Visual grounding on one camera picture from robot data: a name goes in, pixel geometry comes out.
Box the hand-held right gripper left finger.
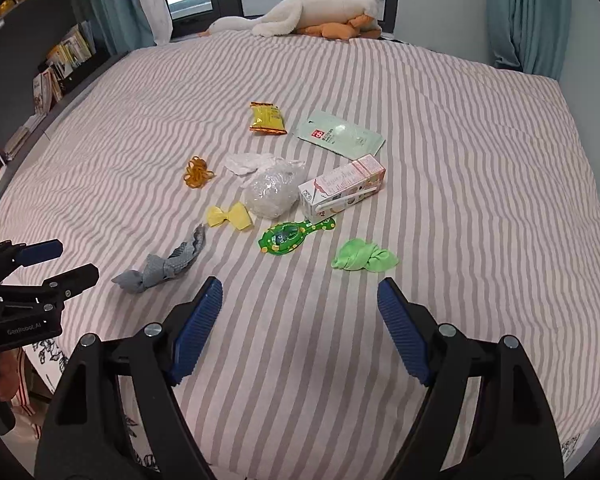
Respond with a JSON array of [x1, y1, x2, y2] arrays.
[[34, 276, 224, 480]]

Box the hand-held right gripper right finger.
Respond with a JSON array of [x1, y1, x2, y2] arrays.
[[377, 277, 566, 480]]

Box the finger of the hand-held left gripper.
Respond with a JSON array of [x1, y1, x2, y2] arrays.
[[0, 239, 64, 288], [0, 263, 100, 307]]

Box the grey knitted cloth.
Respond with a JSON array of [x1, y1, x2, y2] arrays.
[[111, 225, 207, 295]]

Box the green cloth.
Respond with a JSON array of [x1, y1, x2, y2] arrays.
[[331, 238, 401, 273]]

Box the yellow ribbon bow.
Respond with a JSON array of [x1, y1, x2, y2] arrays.
[[206, 202, 255, 232]]

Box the clear plastic bag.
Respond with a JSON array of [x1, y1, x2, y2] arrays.
[[240, 157, 306, 219]]

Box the bunch of orange rubber bands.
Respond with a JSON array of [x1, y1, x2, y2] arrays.
[[183, 156, 216, 189]]

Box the pink white drink carton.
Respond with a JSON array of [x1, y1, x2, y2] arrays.
[[298, 156, 387, 223]]

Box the white tissue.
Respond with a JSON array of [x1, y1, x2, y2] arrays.
[[223, 152, 281, 177]]

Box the pale green sachet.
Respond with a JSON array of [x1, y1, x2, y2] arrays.
[[292, 109, 386, 158]]

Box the yellow snack packet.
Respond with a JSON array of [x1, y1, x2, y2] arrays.
[[249, 101, 287, 137]]

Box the person's left hand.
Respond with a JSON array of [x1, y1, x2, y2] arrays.
[[0, 347, 28, 402]]

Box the white jacket with red stripes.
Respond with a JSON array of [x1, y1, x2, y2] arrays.
[[7, 355, 46, 441]]

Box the flat stack of booklets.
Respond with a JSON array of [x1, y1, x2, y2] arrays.
[[2, 112, 46, 158]]

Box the grey striped blanket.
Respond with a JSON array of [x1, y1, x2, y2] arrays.
[[0, 30, 600, 480]]

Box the leaning picture books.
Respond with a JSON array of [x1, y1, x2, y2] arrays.
[[32, 67, 63, 113]]

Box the row of upright books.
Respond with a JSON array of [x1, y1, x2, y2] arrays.
[[45, 22, 96, 78]]

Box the teal curtain beside sheer curtain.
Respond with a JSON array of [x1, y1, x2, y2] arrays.
[[97, 0, 156, 56]]

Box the white sheer curtain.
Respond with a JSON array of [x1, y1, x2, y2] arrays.
[[132, 0, 173, 46]]

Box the white goose plush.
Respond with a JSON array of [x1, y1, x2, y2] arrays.
[[198, 0, 385, 41]]

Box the grey wall shelf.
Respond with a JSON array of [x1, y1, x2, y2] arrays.
[[0, 0, 131, 221]]

